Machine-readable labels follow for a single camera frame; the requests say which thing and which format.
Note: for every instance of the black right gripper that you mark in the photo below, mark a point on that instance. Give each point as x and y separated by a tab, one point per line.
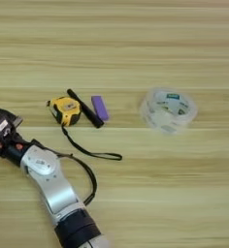
11	148

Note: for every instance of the yellow black tape measure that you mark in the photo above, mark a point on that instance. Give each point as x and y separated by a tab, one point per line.
66	109

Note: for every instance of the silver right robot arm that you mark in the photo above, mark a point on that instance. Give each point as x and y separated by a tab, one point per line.
51	180

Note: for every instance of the black marker pen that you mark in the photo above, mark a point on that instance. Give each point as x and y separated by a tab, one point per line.
87	111

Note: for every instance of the purple eraser block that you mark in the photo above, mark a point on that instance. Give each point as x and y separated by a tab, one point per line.
100	108

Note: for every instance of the clear adhesive tape roll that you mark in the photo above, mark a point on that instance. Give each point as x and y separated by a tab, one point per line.
168	109

